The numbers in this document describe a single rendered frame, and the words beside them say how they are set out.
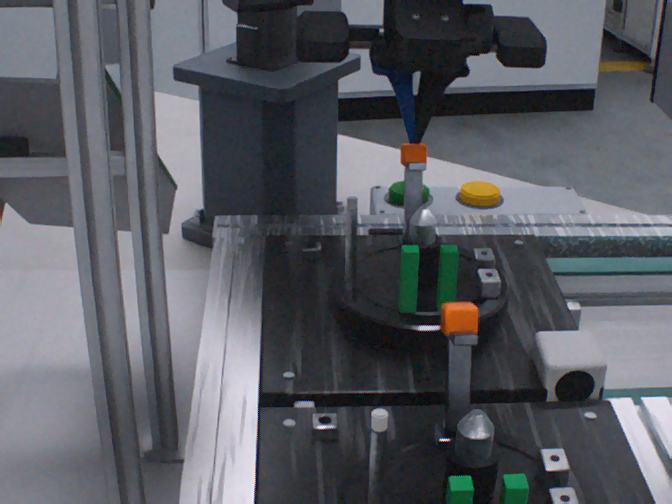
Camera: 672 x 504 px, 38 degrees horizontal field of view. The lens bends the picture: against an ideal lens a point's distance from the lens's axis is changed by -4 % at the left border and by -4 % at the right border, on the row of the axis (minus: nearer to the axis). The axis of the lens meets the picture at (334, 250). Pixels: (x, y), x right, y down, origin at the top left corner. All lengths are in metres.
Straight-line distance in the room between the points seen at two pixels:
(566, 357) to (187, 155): 0.78
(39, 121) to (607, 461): 0.43
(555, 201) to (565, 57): 3.15
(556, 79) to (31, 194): 3.48
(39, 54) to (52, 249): 2.65
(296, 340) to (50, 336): 0.32
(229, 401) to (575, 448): 0.24
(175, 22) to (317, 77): 2.73
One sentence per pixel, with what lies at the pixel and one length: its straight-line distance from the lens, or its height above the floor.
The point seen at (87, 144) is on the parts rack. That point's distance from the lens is 0.52.
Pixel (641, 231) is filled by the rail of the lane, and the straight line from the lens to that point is 0.98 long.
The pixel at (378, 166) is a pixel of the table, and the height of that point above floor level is 0.86.
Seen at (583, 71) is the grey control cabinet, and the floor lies 0.18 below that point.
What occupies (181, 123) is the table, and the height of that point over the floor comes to 0.86.
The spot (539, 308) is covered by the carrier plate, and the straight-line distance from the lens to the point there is 0.81.
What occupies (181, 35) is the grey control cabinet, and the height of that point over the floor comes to 0.39.
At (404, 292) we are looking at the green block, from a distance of 0.74.
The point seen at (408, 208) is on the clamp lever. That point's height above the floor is 1.03.
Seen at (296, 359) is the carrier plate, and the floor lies 0.97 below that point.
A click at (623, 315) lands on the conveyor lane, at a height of 0.92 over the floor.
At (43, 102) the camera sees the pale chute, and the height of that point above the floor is 1.17.
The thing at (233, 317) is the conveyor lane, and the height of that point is 0.95.
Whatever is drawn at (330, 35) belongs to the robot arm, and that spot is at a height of 1.17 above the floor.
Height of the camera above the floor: 1.37
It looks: 27 degrees down
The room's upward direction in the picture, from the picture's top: 1 degrees clockwise
